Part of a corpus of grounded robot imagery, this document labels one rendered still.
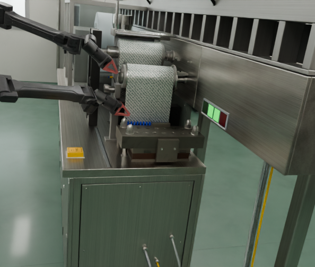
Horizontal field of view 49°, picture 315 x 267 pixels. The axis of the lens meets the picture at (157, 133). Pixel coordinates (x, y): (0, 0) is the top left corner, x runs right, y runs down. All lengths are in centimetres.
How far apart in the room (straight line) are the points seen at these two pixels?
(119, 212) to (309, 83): 102
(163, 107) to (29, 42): 566
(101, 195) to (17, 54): 588
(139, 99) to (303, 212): 90
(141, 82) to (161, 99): 14
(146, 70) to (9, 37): 569
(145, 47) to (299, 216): 116
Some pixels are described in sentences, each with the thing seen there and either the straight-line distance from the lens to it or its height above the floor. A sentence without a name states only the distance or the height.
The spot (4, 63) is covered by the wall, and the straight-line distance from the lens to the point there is 734.
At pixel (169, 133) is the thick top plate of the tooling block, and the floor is 103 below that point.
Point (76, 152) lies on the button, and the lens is 163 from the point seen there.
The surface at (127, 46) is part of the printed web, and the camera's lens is 192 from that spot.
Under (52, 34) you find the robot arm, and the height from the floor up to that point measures 142.
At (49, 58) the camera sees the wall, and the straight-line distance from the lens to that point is 726.
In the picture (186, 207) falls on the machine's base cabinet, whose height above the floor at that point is 68.
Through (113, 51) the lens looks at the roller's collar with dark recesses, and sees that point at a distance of 195.
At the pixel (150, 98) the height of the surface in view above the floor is 116.
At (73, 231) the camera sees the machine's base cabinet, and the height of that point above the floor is 59.
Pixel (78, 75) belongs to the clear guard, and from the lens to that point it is 272.
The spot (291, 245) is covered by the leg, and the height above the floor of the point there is 82.
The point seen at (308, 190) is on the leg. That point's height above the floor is 104.
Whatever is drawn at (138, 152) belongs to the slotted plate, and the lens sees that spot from 161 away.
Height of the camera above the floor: 155
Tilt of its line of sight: 19 degrees down
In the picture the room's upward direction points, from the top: 6 degrees clockwise
